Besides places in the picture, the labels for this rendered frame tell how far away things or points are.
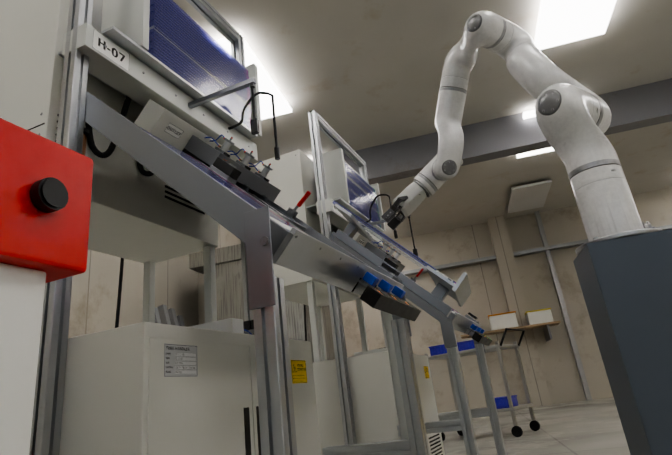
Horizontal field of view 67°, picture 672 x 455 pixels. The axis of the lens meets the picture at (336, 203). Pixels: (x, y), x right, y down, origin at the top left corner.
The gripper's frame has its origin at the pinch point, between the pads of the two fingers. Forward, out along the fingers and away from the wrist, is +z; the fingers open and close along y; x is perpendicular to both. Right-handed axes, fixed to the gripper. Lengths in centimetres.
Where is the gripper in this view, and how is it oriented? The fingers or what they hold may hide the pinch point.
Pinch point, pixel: (389, 221)
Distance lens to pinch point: 169.6
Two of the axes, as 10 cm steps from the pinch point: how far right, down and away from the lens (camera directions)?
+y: -2.9, -3.1, -9.1
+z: -7.0, 7.2, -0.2
